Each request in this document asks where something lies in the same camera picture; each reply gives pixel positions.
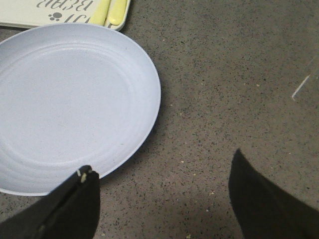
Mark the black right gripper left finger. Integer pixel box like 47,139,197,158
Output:
0,165,100,239

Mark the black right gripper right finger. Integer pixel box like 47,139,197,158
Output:
228,149,319,239

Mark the light blue round plate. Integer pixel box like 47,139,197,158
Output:
0,23,161,196

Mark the cream rectangular tray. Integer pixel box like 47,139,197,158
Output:
0,0,132,32

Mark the yellow utensil on tray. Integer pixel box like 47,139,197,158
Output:
104,0,130,30

